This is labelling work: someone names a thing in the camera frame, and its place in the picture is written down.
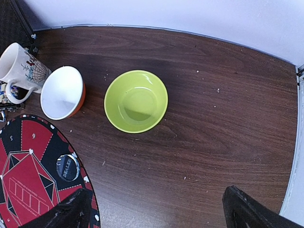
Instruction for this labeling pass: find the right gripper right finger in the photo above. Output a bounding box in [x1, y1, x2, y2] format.
[222, 185, 302, 228]

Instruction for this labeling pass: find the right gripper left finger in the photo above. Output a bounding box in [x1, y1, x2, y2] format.
[22, 189, 91, 228]

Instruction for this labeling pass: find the clear dealer button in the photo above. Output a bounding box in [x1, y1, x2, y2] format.
[56, 154, 80, 182]

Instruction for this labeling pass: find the round red black poker mat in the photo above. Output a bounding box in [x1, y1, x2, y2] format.
[0, 114, 101, 228]

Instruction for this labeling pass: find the white orange bowl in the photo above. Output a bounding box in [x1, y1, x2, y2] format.
[40, 66, 86, 120]

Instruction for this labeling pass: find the lime green bowl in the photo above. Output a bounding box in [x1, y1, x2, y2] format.
[104, 70, 169, 133]

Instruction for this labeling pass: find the white floral ceramic mug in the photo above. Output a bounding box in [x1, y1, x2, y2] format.
[0, 43, 52, 104]

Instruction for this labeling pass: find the right aluminium frame post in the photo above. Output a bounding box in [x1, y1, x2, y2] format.
[295, 64, 304, 87]

